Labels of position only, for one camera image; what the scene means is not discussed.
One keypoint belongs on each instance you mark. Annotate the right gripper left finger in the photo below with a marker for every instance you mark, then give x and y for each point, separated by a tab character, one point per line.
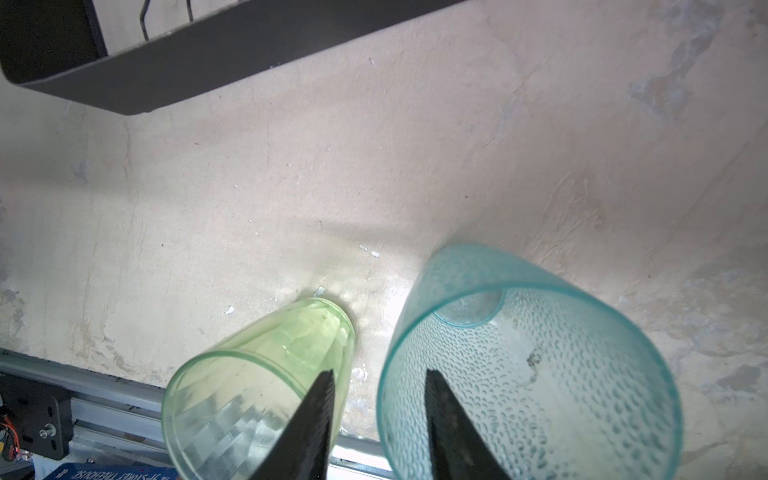
302	450

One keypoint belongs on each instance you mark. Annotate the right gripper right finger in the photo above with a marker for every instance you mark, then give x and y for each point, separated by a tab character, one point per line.
456	449

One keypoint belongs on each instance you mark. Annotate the translucent teal plastic cup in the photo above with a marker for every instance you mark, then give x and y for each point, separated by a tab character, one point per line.
557	384

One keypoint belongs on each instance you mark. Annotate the black two-tier dish rack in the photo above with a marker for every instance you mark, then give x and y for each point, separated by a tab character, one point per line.
57	47

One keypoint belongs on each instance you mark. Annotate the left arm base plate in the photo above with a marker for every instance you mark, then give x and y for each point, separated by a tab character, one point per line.
40	413

